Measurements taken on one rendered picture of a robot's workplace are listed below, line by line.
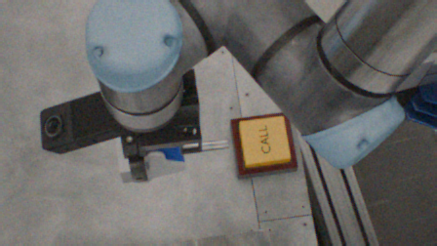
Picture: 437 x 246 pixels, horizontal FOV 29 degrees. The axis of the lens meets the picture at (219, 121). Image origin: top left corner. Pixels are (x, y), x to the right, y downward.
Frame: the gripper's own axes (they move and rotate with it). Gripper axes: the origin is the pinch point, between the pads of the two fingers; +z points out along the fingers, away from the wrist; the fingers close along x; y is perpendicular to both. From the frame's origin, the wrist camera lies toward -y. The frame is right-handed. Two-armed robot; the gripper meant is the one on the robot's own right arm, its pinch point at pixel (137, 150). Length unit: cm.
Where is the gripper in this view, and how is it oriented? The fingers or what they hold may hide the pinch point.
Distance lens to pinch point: 98.1
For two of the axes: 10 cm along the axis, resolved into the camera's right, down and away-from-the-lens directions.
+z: -0.2, 2.9, 9.6
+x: -1.4, -9.5, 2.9
